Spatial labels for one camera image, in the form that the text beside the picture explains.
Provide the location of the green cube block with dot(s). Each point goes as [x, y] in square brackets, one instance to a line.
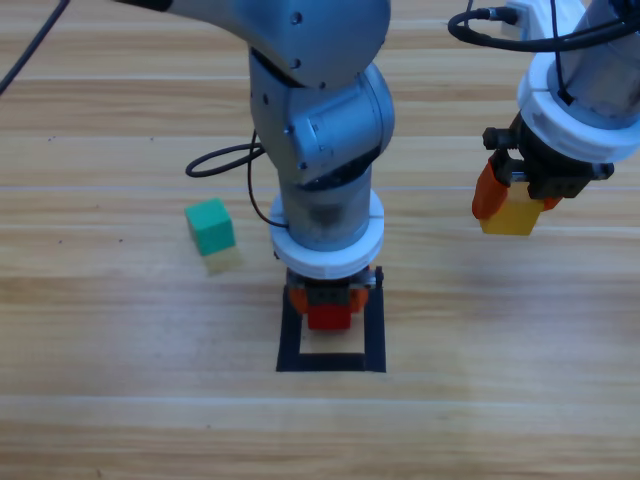
[210, 230]

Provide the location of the black tape square outline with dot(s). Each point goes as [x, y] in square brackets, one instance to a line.
[332, 362]

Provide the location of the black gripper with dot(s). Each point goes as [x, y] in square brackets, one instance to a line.
[327, 295]
[555, 175]

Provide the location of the yellow cube block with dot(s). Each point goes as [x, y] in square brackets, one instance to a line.
[515, 220]

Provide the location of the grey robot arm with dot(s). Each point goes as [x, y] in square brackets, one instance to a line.
[605, 75]
[320, 125]

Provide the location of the red cube block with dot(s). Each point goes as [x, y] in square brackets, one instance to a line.
[327, 320]

